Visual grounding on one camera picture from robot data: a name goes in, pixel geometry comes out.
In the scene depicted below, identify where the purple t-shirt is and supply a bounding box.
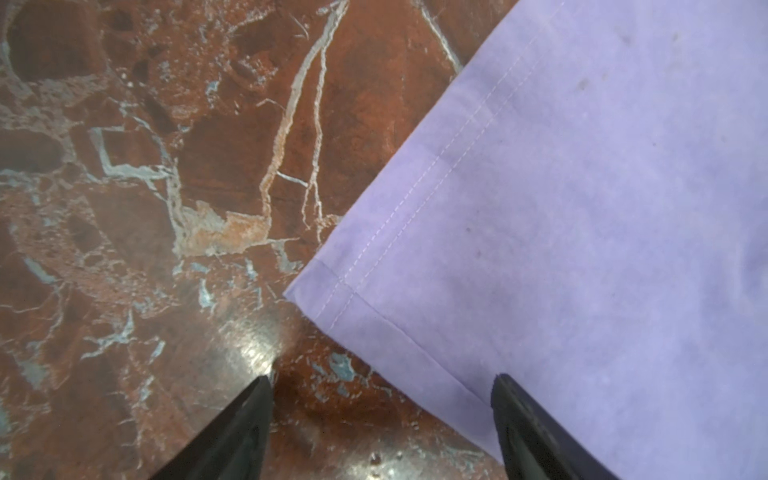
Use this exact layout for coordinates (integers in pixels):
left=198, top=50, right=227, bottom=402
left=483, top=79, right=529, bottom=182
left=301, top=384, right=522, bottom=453
left=286, top=1, right=767, bottom=479

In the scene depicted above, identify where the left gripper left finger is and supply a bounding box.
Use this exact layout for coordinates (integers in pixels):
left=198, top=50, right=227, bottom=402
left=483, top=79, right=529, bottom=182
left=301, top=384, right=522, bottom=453
left=153, top=375, right=274, bottom=480

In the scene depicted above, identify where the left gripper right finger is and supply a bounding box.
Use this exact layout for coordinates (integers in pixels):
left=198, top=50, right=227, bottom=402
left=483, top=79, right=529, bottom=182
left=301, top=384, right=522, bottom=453
left=491, top=374, right=617, bottom=480

